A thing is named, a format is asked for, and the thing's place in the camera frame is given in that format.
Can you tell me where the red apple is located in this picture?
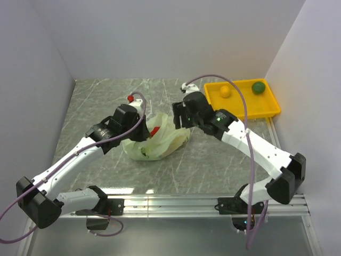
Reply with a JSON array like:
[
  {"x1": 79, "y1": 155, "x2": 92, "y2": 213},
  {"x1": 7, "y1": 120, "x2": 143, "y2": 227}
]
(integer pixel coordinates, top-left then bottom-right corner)
[{"x1": 150, "y1": 126, "x2": 160, "y2": 138}]

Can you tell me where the pale green plastic bag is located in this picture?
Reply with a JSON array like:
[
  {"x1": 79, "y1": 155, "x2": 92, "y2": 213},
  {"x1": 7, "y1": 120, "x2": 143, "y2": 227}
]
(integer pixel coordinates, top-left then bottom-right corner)
[{"x1": 122, "y1": 113, "x2": 191, "y2": 161}]

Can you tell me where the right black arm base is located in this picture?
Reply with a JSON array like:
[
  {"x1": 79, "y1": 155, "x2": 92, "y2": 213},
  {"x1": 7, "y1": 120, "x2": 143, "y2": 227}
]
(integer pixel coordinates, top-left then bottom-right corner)
[{"x1": 214, "y1": 197, "x2": 264, "y2": 233}]

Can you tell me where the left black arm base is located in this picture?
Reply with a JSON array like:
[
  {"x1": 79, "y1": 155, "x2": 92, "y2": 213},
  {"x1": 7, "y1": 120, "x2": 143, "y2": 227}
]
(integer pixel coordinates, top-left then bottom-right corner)
[{"x1": 86, "y1": 198, "x2": 124, "y2": 231}]

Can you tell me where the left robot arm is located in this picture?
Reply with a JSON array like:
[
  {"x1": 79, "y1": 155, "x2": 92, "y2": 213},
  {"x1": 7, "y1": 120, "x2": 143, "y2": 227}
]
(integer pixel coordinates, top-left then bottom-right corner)
[{"x1": 16, "y1": 99, "x2": 150, "y2": 229}]

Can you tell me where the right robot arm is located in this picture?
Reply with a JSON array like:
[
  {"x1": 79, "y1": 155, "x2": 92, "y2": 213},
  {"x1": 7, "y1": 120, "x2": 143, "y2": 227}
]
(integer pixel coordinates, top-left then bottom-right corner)
[{"x1": 172, "y1": 92, "x2": 306, "y2": 213}]

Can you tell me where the small orange fruit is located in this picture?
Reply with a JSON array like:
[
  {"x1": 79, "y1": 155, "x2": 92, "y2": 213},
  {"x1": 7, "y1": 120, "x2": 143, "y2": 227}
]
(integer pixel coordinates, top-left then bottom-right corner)
[{"x1": 220, "y1": 85, "x2": 231, "y2": 99}]

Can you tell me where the dark green round fruit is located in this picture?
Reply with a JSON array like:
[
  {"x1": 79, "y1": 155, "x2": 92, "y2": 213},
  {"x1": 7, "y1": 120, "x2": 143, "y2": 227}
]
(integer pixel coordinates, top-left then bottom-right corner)
[{"x1": 251, "y1": 81, "x2": 266, "y2": 95}]

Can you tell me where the yellow plastic tray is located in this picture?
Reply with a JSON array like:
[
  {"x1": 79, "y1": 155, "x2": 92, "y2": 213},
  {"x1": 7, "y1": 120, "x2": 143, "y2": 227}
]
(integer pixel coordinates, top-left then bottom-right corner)
[{"x1": 204, "y1": 78, "x2": 281, "y2": 119}]

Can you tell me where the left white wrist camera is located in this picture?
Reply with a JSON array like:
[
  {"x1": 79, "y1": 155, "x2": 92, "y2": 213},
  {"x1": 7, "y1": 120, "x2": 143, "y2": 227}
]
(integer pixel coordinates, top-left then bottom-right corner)
[{"x1": 127, "y1": 95, "x2": 143, "y2": 108}]

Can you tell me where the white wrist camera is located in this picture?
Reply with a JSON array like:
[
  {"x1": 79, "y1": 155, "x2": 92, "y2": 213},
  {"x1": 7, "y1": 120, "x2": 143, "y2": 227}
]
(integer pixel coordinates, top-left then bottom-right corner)
[
  {"x1": 181, "y1": 83, "x2": 199, "y2": 94},
  {"x1": 127, "y1": 95, "x2": 143, "y2": 108}
]

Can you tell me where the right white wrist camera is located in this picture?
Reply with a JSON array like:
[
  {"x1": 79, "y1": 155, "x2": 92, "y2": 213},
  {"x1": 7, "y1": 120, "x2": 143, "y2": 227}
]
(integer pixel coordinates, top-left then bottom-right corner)
[{"x1": 181, "y1": 83, "x2": 199, "y2": 94}]

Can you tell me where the aluminium mounting rail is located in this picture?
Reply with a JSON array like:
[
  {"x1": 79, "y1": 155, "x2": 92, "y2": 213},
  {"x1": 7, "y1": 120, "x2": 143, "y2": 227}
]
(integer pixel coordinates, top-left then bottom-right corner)
[{"x1": 15, "y1": 117, "x2": 323, "y2": 256}]

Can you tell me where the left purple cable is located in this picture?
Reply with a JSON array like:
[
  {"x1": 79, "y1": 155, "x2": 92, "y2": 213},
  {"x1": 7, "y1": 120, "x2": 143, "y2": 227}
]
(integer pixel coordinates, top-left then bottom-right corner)
[{"x1": 0, "y1": 92, "x2": 147, "y2": 245}]

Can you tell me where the purple cable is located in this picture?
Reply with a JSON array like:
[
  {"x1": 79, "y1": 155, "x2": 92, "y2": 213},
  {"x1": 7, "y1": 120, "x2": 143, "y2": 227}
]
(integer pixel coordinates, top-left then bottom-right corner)
[
  {"x1": 0, "y1": 92, "x2": 147, "y2": 245},
  {"x1": 186, "y1": 74, "x2": 269, "y2": 250}
]

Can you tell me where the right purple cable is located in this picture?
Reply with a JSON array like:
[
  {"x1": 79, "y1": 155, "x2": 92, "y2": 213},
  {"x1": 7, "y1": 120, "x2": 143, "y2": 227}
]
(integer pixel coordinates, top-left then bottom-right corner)
[{"x1": 186, "y1": 74, "x2": 269, "y2": 250}]

